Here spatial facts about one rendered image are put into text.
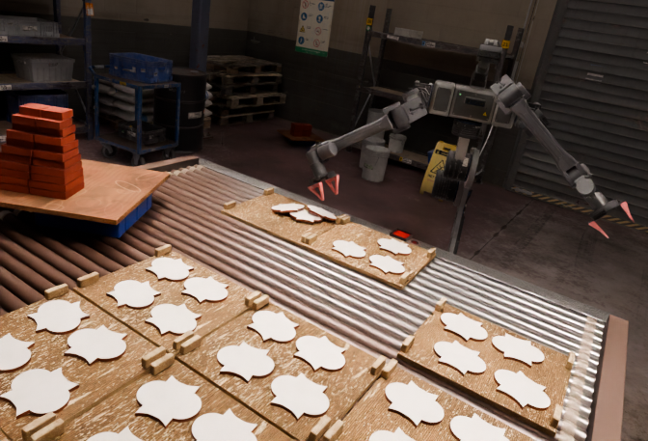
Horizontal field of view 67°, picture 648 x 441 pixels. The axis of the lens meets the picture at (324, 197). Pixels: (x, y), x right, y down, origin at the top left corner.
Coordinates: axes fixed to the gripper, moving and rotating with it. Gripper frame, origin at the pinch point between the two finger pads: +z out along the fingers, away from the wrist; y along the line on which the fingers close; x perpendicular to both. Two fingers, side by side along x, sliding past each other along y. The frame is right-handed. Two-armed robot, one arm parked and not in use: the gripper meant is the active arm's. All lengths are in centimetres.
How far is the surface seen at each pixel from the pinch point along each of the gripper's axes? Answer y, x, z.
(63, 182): -83, 36, -38
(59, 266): -96, 31, -12
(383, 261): -12.8, -23.4, 28.9
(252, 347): -83, -28, 26
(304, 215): -7.5, 10.5, 4.0
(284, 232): -22.9, 8.6, 6.5
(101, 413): -119, -23, 21
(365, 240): -1.8, -10.7, 22.0
